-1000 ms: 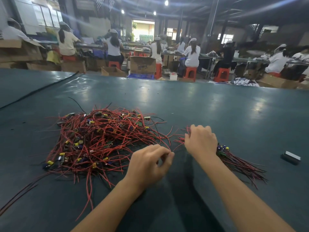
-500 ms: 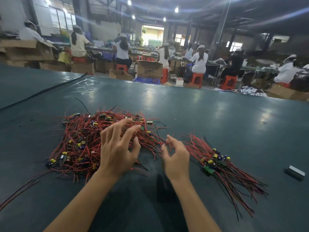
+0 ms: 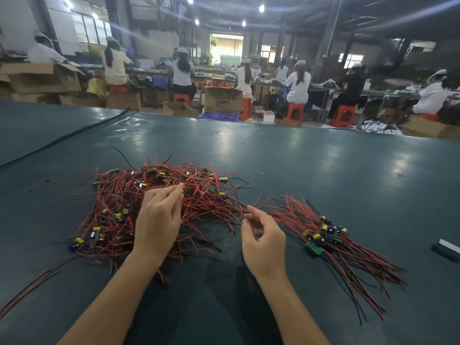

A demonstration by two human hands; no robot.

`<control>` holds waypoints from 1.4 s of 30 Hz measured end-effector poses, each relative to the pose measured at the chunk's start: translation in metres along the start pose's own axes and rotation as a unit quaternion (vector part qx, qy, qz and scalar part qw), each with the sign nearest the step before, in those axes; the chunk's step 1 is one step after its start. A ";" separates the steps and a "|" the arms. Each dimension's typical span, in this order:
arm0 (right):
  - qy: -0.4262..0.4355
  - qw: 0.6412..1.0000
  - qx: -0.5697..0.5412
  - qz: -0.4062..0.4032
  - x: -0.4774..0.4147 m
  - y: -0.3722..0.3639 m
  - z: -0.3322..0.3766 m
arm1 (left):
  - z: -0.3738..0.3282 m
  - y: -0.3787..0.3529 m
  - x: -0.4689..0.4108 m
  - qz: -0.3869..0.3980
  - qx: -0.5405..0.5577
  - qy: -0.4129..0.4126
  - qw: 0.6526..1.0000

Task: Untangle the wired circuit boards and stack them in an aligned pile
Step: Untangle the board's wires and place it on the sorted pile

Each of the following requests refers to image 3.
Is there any person's right hand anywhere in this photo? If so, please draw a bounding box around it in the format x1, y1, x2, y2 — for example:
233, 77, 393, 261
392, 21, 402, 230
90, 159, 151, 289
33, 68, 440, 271
240, 205, 288, 285

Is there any person's left hand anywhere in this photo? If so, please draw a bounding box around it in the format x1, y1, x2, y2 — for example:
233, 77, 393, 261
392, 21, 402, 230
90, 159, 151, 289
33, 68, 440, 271
133, 184, 185, 266

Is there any pile of red-wired boards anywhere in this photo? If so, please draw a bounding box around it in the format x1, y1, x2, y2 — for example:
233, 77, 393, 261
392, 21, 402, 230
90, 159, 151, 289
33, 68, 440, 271
0, 161, 253, 321

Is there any sorted bundle of wired boards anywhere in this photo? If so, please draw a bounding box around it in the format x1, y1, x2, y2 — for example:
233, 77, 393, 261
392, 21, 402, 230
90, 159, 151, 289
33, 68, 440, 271
267, 196, 407, 324

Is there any person's right forearm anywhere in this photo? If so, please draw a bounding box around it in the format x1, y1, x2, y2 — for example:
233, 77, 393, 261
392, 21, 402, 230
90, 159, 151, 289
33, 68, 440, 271
257, 273, 332, 345

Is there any person's left forearm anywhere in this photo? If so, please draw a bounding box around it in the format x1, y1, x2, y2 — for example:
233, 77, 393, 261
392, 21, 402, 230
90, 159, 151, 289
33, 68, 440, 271
57, 255, 166, 345

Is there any blue plastic crate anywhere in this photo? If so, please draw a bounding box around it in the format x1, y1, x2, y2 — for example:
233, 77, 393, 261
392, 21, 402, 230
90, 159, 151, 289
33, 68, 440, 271
199, 112, 242, 122

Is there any dark green table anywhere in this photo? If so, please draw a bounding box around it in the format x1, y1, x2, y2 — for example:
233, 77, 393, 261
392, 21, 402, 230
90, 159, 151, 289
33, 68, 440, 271
0, 99, 460, 345

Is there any yellow sack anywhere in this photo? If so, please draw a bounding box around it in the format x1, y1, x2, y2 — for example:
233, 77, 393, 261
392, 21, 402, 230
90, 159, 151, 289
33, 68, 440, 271
85, 77, 108, 98

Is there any heap of black white items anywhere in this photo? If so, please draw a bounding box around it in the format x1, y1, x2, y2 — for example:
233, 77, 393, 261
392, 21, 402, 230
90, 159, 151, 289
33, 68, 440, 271
359, 120, 402, 135

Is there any small black grey block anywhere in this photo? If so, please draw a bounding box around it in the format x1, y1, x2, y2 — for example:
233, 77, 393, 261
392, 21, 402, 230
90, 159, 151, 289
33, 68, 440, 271
431, 238, 460, 263

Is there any large open cardboard box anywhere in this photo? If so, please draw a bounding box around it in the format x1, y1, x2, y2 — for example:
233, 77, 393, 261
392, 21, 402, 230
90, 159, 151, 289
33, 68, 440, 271
0, 62, 82, 95

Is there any grid window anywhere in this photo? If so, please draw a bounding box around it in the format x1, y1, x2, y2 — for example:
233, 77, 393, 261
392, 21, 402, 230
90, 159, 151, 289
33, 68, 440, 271
68, 11, 112, 46

